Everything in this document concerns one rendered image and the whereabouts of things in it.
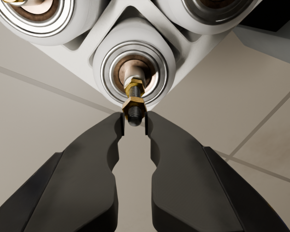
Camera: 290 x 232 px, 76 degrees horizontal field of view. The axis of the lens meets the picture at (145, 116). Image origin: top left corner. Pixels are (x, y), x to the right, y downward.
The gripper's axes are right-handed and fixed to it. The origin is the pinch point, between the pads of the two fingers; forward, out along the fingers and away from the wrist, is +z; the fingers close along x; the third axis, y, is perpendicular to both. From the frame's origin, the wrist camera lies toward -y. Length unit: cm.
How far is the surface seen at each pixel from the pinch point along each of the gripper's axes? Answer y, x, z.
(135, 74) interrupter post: -0.4, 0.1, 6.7
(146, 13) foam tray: -5.1, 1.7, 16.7
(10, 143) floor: 30, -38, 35
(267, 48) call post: 1.0, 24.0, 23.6
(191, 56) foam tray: 0.5, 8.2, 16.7
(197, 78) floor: 10.5, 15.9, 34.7
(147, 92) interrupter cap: 2.6, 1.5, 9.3
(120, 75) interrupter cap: 0.6, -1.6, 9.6
